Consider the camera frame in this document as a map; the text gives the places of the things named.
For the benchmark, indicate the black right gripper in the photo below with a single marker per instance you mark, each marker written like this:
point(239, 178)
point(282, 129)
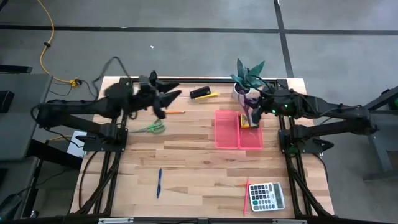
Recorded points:
point(270, 102)

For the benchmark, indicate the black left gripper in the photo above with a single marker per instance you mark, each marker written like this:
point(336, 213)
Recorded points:
point(146, 98)

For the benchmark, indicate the yellow crayon box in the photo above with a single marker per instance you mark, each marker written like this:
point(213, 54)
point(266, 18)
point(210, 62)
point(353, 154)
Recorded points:
point(244, 122)

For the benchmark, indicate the long orange pencil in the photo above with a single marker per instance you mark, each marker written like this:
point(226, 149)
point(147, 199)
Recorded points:
point(175, 112)

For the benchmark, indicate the pink translucent pencil case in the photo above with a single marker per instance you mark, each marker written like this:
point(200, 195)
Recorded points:
point(227, 133)

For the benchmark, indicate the blue pen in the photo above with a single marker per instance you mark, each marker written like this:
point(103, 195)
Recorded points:
point(159, 183)

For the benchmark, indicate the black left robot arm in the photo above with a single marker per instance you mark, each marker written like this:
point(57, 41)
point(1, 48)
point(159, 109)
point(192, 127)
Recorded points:
point(77, 107)

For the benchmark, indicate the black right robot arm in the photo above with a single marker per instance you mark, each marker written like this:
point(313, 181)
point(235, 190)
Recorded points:
point(326, 107)

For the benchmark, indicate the snake plant in white pot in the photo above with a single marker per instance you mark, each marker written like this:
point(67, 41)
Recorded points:
point(247, 76)

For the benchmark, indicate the black stapler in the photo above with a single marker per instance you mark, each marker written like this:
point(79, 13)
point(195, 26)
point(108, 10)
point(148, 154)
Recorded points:
point(200, 92)

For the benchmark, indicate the yellow highlighter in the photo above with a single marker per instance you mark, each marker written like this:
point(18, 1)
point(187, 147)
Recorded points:
point(206, 96)

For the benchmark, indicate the short orange pencil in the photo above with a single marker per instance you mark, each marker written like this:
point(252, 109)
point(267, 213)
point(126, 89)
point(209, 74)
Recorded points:
point(241, 184)

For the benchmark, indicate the white desk calculator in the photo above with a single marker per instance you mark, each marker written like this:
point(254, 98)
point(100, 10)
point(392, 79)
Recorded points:
point(265, 197)

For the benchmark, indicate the pink pen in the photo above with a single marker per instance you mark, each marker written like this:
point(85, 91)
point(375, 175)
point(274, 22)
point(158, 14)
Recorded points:
point(246, 199)

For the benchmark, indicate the white paper sheet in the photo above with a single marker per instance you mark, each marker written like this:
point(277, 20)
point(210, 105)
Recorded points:
point(74, 146)

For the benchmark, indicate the grey metal stand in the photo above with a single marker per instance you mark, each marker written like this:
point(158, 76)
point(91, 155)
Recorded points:
point(377, 149)

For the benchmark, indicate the grey desk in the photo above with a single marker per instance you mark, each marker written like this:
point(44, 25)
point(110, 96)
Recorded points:
point(18, 130)

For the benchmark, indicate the black box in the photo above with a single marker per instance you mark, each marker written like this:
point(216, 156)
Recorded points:
point(6, 101)

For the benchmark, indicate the black computer mouse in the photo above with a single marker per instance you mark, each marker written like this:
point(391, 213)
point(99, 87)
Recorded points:
point(9, 205)

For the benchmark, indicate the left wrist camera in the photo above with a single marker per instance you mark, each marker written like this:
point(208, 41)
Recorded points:
point(144, 81)

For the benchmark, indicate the black aluminium table frame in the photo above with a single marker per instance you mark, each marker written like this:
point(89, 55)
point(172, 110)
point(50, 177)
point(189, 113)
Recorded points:
point(217, 80)

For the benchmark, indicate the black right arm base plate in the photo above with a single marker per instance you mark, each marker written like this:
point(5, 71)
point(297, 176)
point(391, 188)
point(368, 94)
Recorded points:
point(306, 147)

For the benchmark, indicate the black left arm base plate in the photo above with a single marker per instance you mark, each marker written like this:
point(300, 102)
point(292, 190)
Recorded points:
point(102, 146)

